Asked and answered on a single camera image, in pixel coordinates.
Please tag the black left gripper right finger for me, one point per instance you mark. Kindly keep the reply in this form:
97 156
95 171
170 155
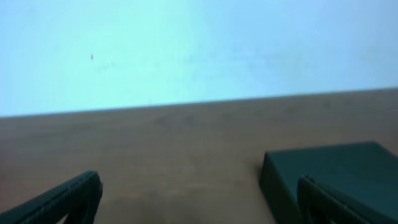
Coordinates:
321 204

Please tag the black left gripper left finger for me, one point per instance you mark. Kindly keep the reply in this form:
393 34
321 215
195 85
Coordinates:
74 201

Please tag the black gift box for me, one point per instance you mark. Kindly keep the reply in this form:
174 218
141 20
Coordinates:
365 171

